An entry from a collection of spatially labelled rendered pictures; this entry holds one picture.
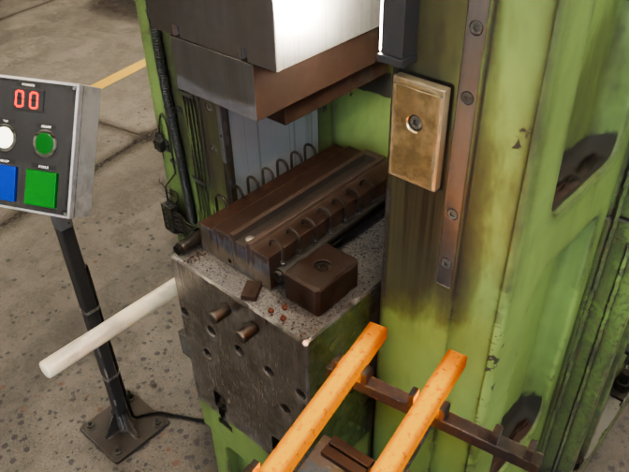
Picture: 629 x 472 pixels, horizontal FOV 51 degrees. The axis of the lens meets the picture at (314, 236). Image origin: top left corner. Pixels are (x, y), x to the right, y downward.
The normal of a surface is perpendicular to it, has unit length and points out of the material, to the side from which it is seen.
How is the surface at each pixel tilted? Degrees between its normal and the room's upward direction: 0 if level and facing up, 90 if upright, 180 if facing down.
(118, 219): 0
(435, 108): 90
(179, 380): 0
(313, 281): 0
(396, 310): 90
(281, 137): 90
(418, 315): 90
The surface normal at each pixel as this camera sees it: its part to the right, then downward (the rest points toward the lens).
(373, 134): -0.67, 0.46
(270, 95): 0.74, 0.39
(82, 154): 0.96, 0.16
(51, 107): -0.26, 0.11
